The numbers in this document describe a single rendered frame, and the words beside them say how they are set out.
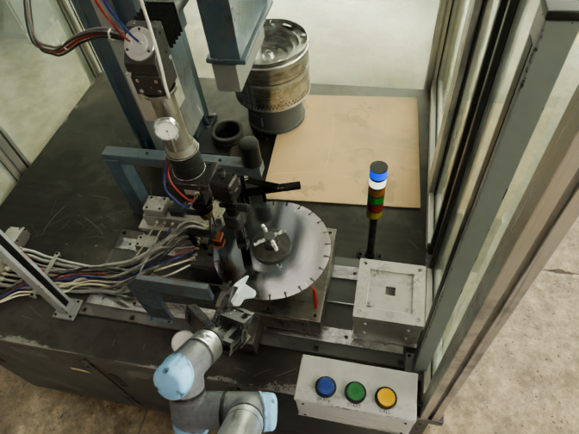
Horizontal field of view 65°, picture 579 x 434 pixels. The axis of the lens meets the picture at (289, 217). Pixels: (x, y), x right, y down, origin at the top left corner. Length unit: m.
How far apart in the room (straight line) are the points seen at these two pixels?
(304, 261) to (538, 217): 0.78
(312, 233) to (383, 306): 0.28
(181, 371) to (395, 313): 0.57
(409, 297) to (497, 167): 0.67
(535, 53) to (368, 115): 1.43
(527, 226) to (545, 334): 1.81
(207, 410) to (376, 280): 0.56
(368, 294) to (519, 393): 1.12
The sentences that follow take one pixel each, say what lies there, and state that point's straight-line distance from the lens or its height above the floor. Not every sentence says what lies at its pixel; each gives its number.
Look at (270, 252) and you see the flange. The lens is 1.24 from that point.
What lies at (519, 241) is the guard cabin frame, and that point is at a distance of 0.59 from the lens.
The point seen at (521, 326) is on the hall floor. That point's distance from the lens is 2.34.
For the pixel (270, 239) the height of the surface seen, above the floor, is 1.00.
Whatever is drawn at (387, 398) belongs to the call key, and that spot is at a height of 0.91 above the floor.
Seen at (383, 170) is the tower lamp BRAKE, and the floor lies 1.16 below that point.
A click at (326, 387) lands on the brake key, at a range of 1.13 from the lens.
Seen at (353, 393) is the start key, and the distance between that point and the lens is 1.13.
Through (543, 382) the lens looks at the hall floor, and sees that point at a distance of 2.26.
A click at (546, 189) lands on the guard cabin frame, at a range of 0.52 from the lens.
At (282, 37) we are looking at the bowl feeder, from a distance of 1.84.
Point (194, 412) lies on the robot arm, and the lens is 1.00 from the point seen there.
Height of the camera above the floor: 1.99
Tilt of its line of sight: 52 degrees down
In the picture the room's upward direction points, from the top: 8 degrees counter-clockwise
